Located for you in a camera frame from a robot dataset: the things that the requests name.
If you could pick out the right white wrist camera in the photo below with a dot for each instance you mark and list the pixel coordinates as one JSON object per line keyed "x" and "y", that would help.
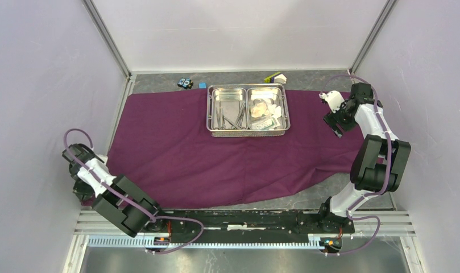
{"x": 333, "y": 99}

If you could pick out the green white toy block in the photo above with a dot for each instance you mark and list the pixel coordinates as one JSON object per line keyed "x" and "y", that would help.
{"x": 277, "y": 77}

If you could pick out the steel surgical tray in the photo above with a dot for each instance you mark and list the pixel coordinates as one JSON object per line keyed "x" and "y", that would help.
{"x": 247, "y": 93}

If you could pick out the black blue toy car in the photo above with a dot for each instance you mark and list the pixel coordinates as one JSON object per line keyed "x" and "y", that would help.
{"x": 185, "y": 83}

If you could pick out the packaged gauze and sutures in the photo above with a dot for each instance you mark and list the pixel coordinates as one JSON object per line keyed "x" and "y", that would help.
{"x": 265, "y": 114}

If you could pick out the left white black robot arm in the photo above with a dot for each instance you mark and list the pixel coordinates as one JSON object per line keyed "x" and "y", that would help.
{"x": 116, "y": 198}

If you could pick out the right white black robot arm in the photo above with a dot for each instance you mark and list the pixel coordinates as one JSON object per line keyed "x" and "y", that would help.
{"x": 380, "y": 162}

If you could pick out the purple cloth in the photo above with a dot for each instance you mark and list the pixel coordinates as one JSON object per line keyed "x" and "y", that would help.
{"x": 162, "y": 145}

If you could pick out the steel surgical instruments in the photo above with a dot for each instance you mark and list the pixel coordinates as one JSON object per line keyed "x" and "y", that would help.
{"x": 229, "y": 115}

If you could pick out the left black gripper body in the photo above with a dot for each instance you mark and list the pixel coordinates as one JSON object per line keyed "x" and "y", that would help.
{"x": 83, "y": 189}

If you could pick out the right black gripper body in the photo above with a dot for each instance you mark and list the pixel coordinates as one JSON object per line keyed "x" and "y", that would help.
{"x": 343, "y": 119}

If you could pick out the blue toothed cable rail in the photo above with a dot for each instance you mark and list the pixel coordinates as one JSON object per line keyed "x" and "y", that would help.
{"x": 152, "y": 242}

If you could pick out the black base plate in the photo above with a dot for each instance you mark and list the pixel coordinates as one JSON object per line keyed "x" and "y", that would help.
{"x": 297, "y": 221}

